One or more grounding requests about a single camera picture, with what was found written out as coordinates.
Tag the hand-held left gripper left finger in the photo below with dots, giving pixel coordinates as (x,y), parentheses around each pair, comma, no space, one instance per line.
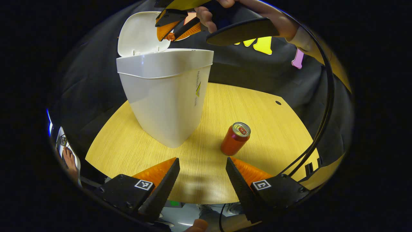
(162,190)

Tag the red pop can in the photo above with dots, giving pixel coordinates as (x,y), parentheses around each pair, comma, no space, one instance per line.
(233,141)

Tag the black desk bracket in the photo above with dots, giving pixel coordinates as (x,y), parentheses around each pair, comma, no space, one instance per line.
(309,168)

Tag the white desktop garbage bin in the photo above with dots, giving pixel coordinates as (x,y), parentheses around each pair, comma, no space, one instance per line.
(164,96)

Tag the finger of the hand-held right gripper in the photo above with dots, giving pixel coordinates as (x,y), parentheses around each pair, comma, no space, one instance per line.
(170,17)
(186,29)

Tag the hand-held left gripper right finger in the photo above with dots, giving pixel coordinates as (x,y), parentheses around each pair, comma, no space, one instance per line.
(243,190)

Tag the orange paper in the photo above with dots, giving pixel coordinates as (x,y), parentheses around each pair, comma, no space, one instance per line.
(170,36)

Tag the wooden desktop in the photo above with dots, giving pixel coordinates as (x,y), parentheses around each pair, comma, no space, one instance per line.
(264,138)

